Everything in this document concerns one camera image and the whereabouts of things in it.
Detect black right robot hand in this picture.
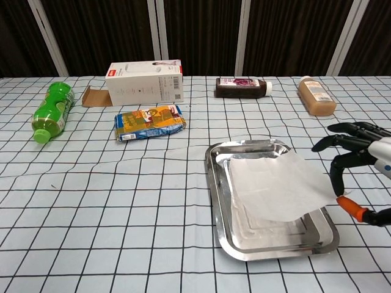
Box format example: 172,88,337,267
311,121,391,227

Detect white translucent paper sheet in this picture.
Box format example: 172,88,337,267
228,153,352,223

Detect stainless steel tray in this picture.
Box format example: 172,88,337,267
205,137,340,262

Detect light brown juice bottle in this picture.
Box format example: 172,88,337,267
298,75,337,117

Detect dark purple juice bottle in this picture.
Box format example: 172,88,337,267
214,76,274,99

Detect blue yellow snack packet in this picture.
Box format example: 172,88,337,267
114,104,188,142

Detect white cardboard product box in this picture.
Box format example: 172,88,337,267
81,59,185,108

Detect checked light blue tablecloth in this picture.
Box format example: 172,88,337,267
0,74,391,293

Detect green plastic drink bottle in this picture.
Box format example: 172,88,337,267
31,81,76,145

